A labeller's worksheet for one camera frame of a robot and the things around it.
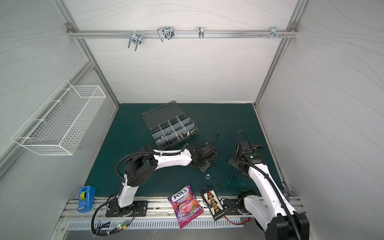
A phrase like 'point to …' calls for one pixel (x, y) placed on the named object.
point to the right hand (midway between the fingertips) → (243, 162)
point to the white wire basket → (54, 127)
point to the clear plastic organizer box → (169, 124)
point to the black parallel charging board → (213, 202)
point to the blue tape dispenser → (86, 198)
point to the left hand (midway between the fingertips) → (208, 162)
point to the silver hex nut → (207, 176)
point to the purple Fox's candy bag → (186, 205)
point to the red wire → (249, 219)
